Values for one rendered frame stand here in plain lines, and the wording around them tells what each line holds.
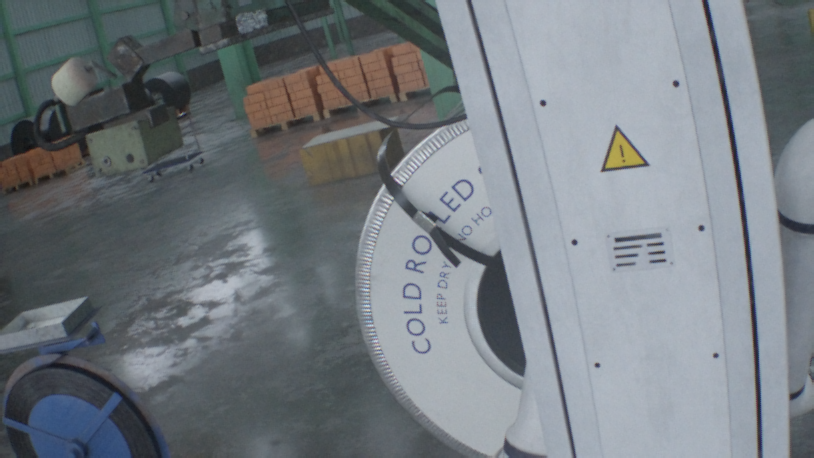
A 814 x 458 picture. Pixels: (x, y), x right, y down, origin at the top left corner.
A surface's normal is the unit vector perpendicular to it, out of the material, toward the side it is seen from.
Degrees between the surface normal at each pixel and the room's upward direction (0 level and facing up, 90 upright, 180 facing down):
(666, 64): 90
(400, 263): 90
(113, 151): 90
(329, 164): 90
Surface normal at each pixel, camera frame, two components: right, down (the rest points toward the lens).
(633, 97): -0.41, 0.37
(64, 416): -0.07, 0.30
